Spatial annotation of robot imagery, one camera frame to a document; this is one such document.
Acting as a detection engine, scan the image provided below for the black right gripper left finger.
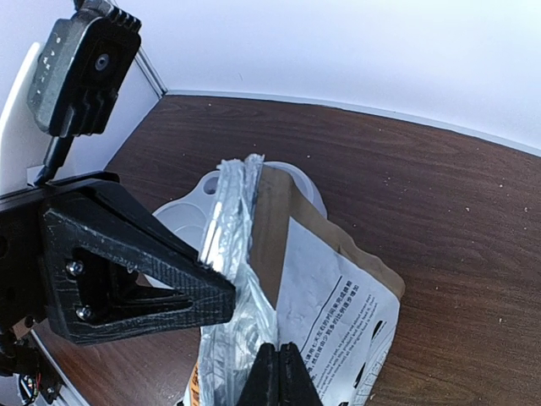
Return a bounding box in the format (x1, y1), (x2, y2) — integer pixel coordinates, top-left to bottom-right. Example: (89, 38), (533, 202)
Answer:
(237, 343), (279, 406)

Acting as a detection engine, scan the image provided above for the left aluminium frame post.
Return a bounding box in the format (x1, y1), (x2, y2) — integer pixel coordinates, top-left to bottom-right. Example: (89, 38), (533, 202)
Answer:
(135, 47), (168, 99)

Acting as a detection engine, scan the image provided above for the grey double pet bowl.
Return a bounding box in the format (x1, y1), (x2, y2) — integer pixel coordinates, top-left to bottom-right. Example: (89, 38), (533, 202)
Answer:
(153, 161), (328, 250)

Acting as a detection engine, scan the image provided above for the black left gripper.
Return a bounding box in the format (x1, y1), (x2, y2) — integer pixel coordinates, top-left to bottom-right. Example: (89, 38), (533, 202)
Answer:
(1, 172), (235, 345)

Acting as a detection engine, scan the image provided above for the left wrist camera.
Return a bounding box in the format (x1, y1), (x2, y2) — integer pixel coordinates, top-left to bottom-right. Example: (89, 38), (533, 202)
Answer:
(27, 1), (141, 137)

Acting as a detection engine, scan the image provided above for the front aluminium rail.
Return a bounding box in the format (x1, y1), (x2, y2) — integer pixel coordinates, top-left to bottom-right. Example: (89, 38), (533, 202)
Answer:
(15, 332), (90, 406)

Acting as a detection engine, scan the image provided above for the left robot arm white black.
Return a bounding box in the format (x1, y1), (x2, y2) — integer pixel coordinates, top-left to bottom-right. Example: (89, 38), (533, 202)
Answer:
(1, 43), (235, 347)

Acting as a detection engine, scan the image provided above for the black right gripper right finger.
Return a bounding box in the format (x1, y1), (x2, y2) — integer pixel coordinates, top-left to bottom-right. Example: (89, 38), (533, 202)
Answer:
(279, 343), (322, 406)

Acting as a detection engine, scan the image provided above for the brown white pet food bag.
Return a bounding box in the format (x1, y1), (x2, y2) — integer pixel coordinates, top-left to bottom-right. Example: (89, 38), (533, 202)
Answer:
(190, 154), (405, 405)

